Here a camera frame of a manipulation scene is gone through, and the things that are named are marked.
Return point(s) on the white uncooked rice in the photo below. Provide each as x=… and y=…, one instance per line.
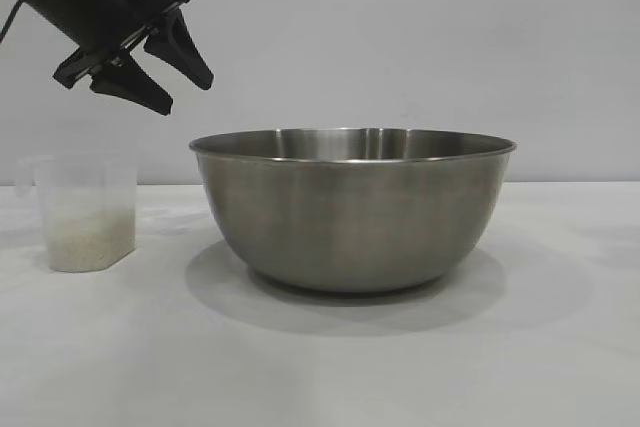
x=92, y=242

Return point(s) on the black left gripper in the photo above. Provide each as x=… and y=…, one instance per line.
x=85, y=2

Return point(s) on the clear plastic measuring cup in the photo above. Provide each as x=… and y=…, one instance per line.
x=85, y=187

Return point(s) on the stainless steel mixing bowl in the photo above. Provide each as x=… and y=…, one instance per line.
x=350, y=217

